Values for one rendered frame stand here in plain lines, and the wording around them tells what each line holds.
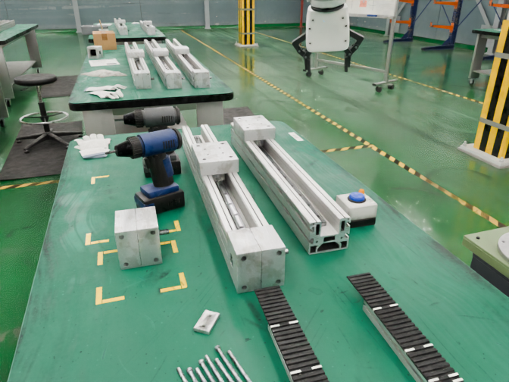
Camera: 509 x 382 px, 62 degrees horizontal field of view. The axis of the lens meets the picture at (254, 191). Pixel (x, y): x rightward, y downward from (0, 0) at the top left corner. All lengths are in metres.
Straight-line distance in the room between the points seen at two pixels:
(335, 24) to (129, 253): 0.69
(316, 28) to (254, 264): 0.56
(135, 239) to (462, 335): 0.66
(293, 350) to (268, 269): 0.20
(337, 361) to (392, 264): 0.32
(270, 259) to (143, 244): 0.28
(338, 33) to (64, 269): 0.82
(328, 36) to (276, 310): 0.63
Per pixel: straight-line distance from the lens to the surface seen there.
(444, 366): 0.76
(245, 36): 11.02
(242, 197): 1.06
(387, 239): 1.09
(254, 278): 0.87
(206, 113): 2.62
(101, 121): 2.59
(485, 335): 0.89
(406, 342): 0.78
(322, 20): 1.05
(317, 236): 0.98
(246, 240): 0.86
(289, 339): 0.74
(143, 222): 0.96
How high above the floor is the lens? 1.34
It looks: 26 degrees down
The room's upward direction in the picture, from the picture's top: straight up
